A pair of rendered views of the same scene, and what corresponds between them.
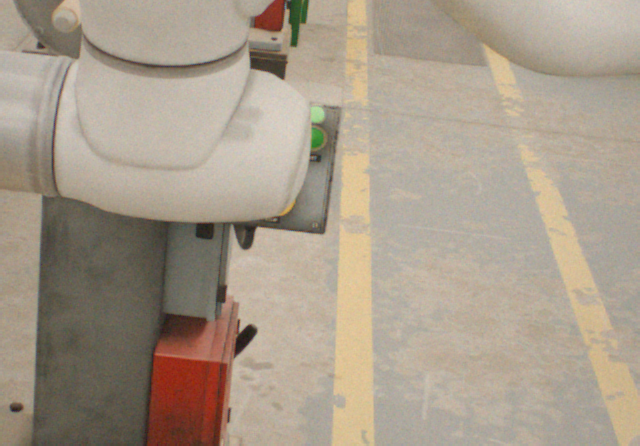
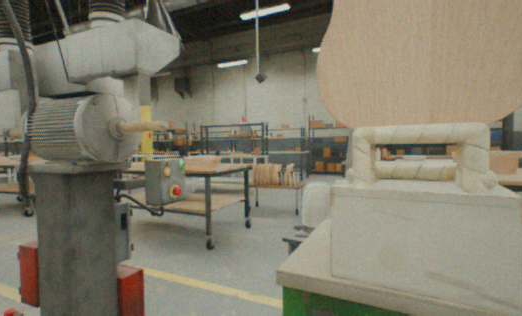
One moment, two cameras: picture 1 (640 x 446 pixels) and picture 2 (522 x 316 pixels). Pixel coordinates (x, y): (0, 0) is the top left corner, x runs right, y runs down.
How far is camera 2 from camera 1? 143 cm
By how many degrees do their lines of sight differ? 63
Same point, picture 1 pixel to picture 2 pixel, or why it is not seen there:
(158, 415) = (126, 303)
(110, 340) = (102, 285)
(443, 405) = not seen: hidden behind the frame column
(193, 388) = (136, 284)
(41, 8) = (98, 140)
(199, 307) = (125, 256)
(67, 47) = (108, 155)
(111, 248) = (99, 245)
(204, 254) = (124, 235)
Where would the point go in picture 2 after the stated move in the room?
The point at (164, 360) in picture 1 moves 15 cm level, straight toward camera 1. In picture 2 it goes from (125, 279) to (154, 284)
